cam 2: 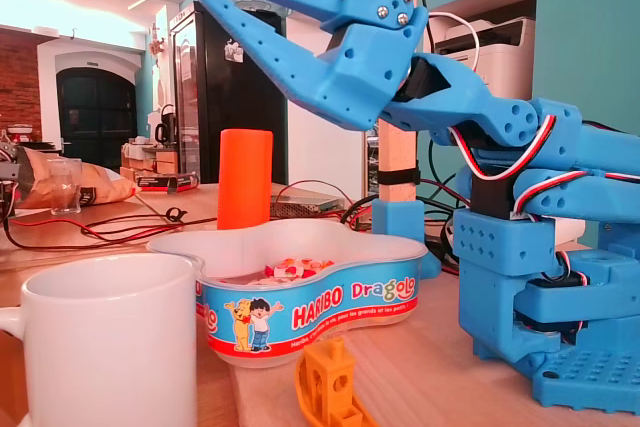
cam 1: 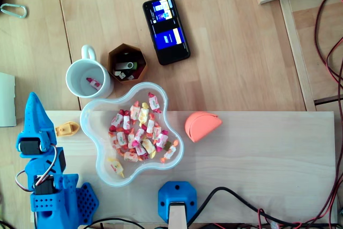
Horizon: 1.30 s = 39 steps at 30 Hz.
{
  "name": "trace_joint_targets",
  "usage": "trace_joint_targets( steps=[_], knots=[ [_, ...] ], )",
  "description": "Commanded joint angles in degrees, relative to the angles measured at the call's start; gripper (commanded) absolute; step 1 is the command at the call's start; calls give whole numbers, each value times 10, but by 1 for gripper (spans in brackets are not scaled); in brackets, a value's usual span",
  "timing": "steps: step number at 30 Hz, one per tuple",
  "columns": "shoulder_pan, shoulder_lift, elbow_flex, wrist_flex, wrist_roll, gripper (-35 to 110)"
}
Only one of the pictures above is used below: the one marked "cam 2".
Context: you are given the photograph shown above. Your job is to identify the black fridge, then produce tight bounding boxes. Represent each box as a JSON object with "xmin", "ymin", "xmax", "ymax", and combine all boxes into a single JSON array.
[{"xmin": 169, "ymin": 0, "xmax": 289, "ymax": 186}]

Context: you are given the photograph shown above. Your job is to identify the orange cylinder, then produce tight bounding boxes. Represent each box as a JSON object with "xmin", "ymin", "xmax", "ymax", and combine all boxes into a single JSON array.
[{"xmin": 216, "ymin": 129, "xmax": 275, "ymax": 231}]

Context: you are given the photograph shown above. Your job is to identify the black kettle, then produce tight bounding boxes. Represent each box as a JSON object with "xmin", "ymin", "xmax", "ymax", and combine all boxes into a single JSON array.
[{"xmin": 153, "ymin": 104, "xmax": 179, "ymax": 146}]

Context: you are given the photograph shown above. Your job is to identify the white printer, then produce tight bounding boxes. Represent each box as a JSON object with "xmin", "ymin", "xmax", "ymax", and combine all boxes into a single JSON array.
[{"xmin": 429, "ymin": 16, "xmax": 537, "ymax": 88}]

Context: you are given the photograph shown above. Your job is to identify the metal power supply box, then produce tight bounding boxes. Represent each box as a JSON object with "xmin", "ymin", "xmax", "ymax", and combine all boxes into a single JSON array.
[{"xmin": 269, "ymin": 191, "xmax": 346, "ymax": 218}]

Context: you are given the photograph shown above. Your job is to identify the wooden storage boxes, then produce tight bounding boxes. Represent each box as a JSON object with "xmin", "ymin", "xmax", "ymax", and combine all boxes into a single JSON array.
[{"xmin": 121, "ymin": 139, "xmax": 179, "ymax": 181}]

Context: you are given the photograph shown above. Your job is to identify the black red flat box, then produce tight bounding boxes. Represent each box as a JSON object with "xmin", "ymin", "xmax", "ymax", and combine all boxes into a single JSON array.
[{"xmin": 133, "ymin": 171, "xmax": 200, "ymax": 193}]

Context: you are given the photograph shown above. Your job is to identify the dark arched door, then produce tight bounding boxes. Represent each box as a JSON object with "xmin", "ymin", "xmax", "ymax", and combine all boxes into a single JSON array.
[{"xmin": 55, "ymin": 66, "xmax": 137, "ymax": 171}]

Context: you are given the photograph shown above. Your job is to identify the red white wrapped candies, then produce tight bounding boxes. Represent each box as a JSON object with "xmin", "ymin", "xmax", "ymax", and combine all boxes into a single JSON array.
[{"xmin": 262, "ymin": 256, "xmax": 336, "ymax": 281}]

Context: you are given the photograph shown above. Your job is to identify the crumpled chips bag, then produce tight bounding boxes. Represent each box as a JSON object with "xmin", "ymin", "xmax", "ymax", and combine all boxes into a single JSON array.
[{"xmin": 12, "ymin": 146, "xmax": 141, "ymax": 209}]

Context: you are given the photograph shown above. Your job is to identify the Haribo Dragolo candy tub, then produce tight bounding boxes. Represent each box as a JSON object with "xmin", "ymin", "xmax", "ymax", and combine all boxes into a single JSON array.
[{"xmin": 146, "ymin": 218, "xmax": 430, "ymax": 370}]

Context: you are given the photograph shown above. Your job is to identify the clear drinking glass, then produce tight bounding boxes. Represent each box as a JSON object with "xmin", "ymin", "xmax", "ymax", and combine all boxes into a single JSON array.
[{"xmin": 47, "ymin": 157, "xmax": 83, "ymax": 216}]

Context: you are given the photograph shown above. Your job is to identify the orange printed toy boat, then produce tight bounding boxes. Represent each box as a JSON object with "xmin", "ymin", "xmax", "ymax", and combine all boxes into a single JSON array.
[{"xmin": 293, "ymin": 337, "xmax": 381, "ymax": 427}]

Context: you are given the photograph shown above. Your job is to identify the white ceramic mug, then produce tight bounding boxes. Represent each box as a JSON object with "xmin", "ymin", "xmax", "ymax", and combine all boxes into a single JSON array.
[{"xmin": 0, "ymin": 252, "xmax": 199, "ymax": 427}]

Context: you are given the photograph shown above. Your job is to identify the wooden post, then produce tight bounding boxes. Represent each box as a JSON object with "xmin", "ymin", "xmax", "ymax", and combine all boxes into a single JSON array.
[{"xmin": 377, "ymin": 0, "xmax": 420, "ymax": 203}]

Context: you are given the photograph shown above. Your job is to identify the black strap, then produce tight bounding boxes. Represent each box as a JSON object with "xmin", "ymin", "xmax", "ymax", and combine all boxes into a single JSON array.
[{"xmin": 376, "ymin": 169, "xmax": 420, "ymax": 186}]

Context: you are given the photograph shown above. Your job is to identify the red white wall ornament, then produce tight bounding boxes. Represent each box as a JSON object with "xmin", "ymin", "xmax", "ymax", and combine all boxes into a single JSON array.
[{"xmin": 148, "ymin": 21, "xmax": 167, "ymax": 56}]

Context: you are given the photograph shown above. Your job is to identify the blue post foot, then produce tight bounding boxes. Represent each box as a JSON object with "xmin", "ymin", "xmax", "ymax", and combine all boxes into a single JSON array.
[{"xmin": 371, "ymin": 198, "xmax": 444, "ymax": 282}]

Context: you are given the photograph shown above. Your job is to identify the red black cable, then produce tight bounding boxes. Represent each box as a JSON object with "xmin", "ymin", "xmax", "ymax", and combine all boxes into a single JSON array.
[{"xmin": 0, "ymin": 206, "xmax": 221, "ymax": 252}]

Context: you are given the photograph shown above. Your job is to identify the black cable tangle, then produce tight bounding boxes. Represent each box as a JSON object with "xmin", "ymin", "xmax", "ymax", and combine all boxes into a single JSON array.
[{"xmin": 339, "ymin": 166, "xmax": 474, "ymax": 276}]

